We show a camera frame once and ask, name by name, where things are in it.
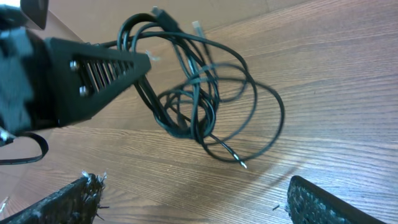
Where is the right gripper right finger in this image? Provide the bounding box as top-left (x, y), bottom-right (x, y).
top-left (286, 175), bottom-right (384, 224)

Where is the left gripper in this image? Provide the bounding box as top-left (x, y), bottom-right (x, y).
top-left (1, 0), bottom-right (151, 146)

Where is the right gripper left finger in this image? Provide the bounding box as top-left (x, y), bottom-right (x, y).
top-left (1, 172), bottom-right (107, 224)

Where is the black usb cable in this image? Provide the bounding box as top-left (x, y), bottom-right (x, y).
top-left (99, 6), bottom-right (285, 170)

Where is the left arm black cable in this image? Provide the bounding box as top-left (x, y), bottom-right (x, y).
top-left (0, 132), bottom-right (50, 166)

